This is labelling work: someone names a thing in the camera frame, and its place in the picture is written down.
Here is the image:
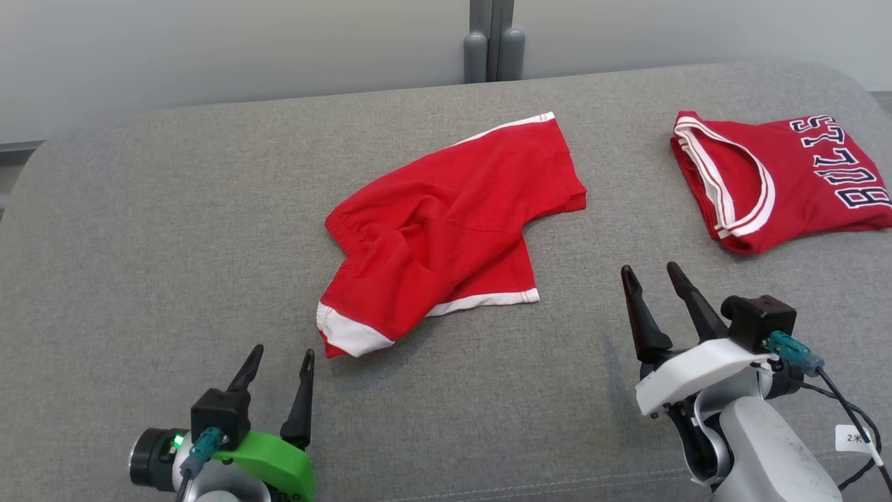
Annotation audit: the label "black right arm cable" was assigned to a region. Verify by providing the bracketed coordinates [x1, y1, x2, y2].
[798, 366, 892, 502]

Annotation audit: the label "black round left gripper motor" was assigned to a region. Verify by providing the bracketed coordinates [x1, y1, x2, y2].
[129, 427, 189, 491]

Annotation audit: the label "teal camera connector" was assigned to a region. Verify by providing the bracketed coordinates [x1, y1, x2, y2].
[764, 331, 825, 377]
[180, 427, 224, 480]

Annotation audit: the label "white cable label tag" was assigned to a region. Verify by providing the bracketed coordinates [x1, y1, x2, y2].
[835, 423, 875, 454]

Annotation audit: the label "teal left camera connector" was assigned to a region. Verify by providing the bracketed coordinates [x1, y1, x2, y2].
[180, 427, 224, 480]

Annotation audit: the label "teal right camera connector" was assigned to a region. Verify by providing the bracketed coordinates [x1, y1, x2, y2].
[764, 331, 825, 377]

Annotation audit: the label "red shorts with white hems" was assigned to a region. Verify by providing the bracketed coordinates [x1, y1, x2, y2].
[316, 112, 587, 360]

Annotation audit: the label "red jersey with white trim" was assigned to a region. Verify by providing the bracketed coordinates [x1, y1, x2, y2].
[670, 110, 892, 255]

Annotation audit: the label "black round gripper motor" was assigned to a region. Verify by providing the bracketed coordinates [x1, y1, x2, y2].
[129, 427, 189, 491]
[763, 357, 807, 400]

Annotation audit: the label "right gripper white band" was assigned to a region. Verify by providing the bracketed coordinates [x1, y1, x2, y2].
[620, 261, 778, 419]

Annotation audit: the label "grey double post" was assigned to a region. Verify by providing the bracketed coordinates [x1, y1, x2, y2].
[463, 0, 526, 84]

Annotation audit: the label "black round right gripper motor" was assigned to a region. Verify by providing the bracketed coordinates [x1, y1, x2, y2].
[763, 357, 807, 400]

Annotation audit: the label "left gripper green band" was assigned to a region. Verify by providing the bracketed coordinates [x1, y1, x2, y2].
[213, 344, 316, 502]

